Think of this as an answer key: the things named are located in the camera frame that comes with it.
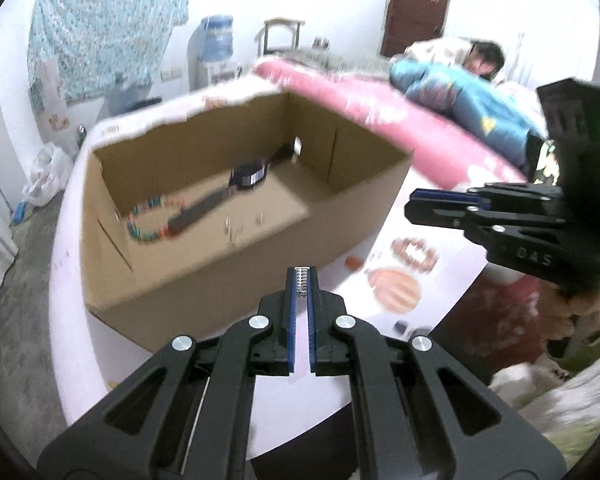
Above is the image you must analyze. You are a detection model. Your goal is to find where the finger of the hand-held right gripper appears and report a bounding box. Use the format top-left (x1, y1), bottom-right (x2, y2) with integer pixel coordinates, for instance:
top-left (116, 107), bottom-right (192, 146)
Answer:
top-left (452, 205), bottom-right (600, 281)
top-left (405, 184), bottom-right (563, 228)

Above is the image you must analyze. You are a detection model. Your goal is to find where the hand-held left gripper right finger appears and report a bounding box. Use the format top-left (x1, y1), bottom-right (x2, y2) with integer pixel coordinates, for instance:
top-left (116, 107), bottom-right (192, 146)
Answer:
top-left (307, 266), bottom-right (568, 480)

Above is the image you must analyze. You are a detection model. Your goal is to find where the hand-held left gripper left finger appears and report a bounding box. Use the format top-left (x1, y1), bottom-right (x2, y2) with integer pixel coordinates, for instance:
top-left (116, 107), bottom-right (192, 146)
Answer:
top-left (37, 266), bottom-right (298, 480)

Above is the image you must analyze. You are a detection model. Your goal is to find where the brown cardboard box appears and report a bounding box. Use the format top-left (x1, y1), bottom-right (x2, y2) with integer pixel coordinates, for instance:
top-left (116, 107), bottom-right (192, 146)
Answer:
top-left (80, 91), bottom-right (413, 356)

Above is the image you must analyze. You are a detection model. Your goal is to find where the person's right hand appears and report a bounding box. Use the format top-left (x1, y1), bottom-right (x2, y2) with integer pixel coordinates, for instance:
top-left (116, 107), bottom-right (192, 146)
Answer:
top-left (540, 277), bottom-right (600, 346)

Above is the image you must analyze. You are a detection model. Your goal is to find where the blue patterned quilt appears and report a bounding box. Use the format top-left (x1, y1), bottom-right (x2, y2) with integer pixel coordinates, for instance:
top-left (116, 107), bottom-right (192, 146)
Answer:
top-left (389, 57), bottom-right (551, 171)

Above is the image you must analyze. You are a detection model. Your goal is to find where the pink bedding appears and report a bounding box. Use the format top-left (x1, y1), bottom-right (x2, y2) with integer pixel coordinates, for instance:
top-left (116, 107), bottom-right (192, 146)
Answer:
top-left (254, 52), bottom-right (528, 191)

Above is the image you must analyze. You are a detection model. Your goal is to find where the brown door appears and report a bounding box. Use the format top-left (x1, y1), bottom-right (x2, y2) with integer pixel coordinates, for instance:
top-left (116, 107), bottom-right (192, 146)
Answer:
top-left (380, 0), bottom-right (455, 58)

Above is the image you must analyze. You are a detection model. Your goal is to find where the wooden chair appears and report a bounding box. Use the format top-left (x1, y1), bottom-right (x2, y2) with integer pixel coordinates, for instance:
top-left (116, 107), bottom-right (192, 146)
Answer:
top-left (255, 17), bottom-right (306, 58)

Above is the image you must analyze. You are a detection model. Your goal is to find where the white water dispenser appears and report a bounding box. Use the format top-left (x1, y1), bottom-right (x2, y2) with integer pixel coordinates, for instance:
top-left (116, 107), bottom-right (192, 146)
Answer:
top-left (187, 27), bottom-right (246, 92)

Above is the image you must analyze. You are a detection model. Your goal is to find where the white plastic bag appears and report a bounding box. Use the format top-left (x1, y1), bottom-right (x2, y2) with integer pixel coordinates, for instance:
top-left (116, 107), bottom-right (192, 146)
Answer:
top-left (22, 141), bottom-right (73, 207)

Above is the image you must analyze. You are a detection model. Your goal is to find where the teal patterned hanging cloth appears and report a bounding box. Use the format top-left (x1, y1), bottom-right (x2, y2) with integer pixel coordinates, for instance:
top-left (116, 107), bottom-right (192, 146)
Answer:
top-left (27, 0), bottom-right (190, 111)

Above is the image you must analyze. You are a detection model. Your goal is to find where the orange bead bracelet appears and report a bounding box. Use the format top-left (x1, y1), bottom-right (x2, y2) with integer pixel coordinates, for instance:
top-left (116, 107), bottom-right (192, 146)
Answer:
top-left (391, 237), bottom-right (440, 272)

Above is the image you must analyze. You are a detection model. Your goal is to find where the dark strap wristwatch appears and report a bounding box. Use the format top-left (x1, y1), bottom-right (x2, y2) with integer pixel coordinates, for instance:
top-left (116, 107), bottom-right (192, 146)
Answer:
top-left (165, 157), bottom-right (293, 238)

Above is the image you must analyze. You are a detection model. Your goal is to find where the colourful bead bracelet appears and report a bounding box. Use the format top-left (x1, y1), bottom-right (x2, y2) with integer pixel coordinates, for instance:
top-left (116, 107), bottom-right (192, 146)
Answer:
top-left (125, 192), bottom-right (191, 243)

